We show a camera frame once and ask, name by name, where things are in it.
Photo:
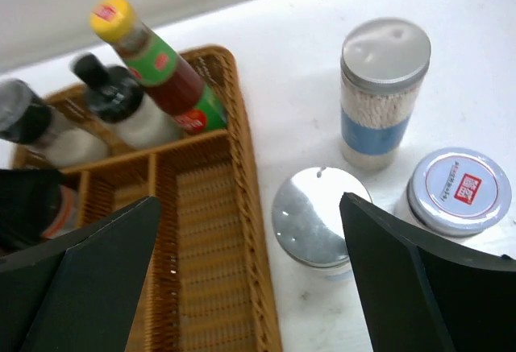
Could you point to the silver-lid white blue canister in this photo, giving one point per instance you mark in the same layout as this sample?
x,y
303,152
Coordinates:
x,y
382,65

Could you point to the red sauce bottle yellow cap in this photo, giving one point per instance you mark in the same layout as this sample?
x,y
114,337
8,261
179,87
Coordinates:
x,y
170,81

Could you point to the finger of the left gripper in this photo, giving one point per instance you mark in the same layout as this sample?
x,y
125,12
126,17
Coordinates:
x,y
30,202

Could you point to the black-knob salt shaker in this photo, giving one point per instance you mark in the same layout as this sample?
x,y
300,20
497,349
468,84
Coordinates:
x,y
117,100

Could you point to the brown wicker divided tray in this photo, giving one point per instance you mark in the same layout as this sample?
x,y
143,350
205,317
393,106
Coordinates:
x,y
208,285

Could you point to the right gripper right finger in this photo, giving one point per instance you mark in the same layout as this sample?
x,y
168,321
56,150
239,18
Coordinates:
x,y
422,292

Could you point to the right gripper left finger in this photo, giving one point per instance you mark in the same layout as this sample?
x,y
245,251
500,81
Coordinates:
x,y
79,292

